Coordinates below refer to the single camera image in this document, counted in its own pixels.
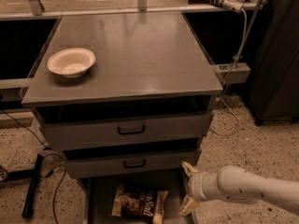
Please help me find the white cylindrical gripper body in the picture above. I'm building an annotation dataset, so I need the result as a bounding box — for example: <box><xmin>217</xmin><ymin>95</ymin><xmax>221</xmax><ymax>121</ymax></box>
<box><xmin>188</xmin><ymin>172</ymin><xmax>223</xmax><ymax>202</ymax></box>

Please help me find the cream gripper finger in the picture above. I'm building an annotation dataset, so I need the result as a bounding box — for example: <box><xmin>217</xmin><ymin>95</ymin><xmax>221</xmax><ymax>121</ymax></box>
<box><xmin>179</xmin><ymin>195</ymin><xmax>199</xmax><ymax>217</ymax></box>
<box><xmin>181</xmin><ymin>161</ymin><xmax>199</xmax><ymax>177</ymax></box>

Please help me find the brown chip bag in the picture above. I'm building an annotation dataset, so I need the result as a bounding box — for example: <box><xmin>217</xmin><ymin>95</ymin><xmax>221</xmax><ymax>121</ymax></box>
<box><xmin>111</xmin><ymin>183</ymin><xmax>168</xmax><ymax>224</ymax></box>

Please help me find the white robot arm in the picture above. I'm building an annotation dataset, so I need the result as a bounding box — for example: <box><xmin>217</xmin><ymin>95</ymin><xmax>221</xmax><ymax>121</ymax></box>
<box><xmin>180</xmin><ymin>161</ymin><xmax>299</xmax><ymax>216</ymax></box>

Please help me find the grey bottom drawer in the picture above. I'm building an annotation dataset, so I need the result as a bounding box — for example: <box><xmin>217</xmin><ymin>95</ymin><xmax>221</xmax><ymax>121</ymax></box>
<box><xmin>87</xmin><ymin>168</ymin><xmax>197</xmax><ymax>224</ymax></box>

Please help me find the grey drawer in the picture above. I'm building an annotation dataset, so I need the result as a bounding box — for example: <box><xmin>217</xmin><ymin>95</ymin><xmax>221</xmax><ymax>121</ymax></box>
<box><xmin>87</xmin><ymin>168</ymin><xmax>197</xmax><ymax>224</ymax></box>
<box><xmin>65</xmin><ymin>148</ymin><xmax>201</xmax><ymax>179</ymax></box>
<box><xmin>41</xmin><ymin>112</ymin><xmax>213</xmax><ymax>150</ymax></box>

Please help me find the grey drawer cabinet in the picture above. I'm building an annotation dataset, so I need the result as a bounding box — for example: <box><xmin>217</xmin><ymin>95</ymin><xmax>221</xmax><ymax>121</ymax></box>
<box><xmin>21</xmin><ymin>11</ymin><xmax>224</xmax><ymax>185</ymax></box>

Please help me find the grey middle drawer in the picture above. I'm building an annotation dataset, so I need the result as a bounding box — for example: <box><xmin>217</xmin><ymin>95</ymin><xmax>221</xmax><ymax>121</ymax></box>
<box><xmin>65</xmin><ymin>148</ymin><xmax>201</xmax><ymax>179</ymax></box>

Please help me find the grey top drawer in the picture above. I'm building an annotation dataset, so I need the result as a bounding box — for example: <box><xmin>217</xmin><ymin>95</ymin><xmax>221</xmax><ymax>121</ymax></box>
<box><xmin>41</xmin><ymin>112</ymin><xmax>213</xmax><ymax>150</ymax></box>

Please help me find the white paper bowl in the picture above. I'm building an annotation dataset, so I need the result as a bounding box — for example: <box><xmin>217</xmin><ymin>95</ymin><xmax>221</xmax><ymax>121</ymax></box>
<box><xmin>47</xmin><ymin>48</ymin><xmax>95</xmax><ymax>78</ymax></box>

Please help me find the black metal stand leg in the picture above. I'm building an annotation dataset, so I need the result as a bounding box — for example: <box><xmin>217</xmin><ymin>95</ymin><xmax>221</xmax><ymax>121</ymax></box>
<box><xmin>21</xmin><ymin>154</ymin><xmax>43</xmax><ymax>218</ymax></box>

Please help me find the black top drawer handle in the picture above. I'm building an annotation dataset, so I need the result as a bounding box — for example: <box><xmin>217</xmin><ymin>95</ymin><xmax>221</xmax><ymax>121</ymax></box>
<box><xmin>117</xmin><ymin>125</ymin><xmax>146</xmax><ymax>135</ymax></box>

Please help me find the black drawer handle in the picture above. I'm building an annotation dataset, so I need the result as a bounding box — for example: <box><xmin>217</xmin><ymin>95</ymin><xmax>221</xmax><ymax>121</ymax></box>
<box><xmin>123</xmin><ymin>160</ymin><xmax>146</xmax><ymax>169</ymax></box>
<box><xmin>117</xmin><ymin>125</ymin><xmax>146</xmax><ymax>135</ymax></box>

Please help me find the black middle drawer handle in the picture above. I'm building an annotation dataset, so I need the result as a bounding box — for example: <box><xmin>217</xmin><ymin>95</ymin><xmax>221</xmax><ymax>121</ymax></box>
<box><xmin>123</xmin><ymin>160</ymin><xmax>146</xmax><ymax>169</ymax></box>

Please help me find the white power cable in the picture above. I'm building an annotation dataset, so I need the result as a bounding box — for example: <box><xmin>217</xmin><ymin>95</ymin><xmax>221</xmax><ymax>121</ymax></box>
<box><xmin>210</xmin><ymin>8</ymin><xmax>249</xmax><ymax>137</ymax></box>

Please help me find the grey side bracket box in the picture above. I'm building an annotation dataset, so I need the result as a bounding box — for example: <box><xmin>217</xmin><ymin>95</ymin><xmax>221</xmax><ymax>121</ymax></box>
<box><xmin>212</xmin><ymin>63</ymin><xmax>250</xmax><ymax>86</ymax></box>

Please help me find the black floor cable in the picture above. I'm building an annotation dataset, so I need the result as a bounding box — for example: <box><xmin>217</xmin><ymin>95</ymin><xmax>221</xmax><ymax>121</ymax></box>
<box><xmin>0</xmin><ymin>109</ymin><xmax>67</xmax><ymax>224</ymax></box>

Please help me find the metal frame post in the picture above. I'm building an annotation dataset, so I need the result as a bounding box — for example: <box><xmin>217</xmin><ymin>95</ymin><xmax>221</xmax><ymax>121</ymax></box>
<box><xmin>28</xmin><ymin>0</ymin><xmax>45</xmax><ymax>16</ymax></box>

